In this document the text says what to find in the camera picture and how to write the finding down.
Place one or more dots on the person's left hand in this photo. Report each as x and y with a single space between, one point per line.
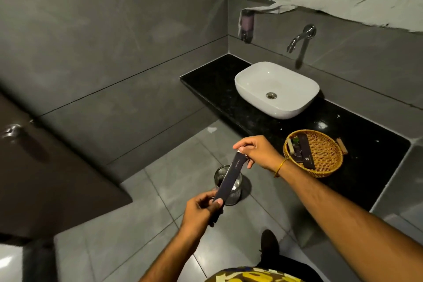
196 215

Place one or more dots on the small cream packet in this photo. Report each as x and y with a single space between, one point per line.
290 146

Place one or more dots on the small green packet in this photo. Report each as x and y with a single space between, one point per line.
295 141

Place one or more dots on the round wicker basket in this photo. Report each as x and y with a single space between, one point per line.
327 156

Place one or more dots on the dark brown door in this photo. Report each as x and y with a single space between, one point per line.
49 192

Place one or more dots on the metal basin drain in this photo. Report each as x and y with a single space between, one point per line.
271 95

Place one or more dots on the person's left thumb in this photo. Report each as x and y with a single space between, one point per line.
215 206

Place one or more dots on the person's left forearm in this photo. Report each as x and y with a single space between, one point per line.
171 258

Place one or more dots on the person's right thumb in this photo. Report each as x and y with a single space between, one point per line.
249 162

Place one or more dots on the long dark slim box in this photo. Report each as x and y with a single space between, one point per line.
229 179

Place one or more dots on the round metal waste bin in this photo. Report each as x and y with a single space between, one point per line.
238 190

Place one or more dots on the person's right forearm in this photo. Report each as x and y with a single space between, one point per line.
347 225

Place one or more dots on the chrome wall faucet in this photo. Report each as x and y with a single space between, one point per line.
309 31

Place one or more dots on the dark flat box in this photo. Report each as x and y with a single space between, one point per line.
305 154

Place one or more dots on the white ceramic wash basin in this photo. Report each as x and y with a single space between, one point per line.
281 108

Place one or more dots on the wall soap dispenser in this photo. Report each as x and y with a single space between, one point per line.
247 24

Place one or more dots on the yellow patterned shirt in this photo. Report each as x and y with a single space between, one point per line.
254 275

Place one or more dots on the person's right hand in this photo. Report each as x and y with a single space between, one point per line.
264 154

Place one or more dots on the black trousers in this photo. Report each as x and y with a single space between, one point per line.
290 267

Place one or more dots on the white ceramic fixture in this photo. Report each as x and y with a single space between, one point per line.
10 263

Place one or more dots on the black shoe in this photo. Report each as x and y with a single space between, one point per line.
269 243

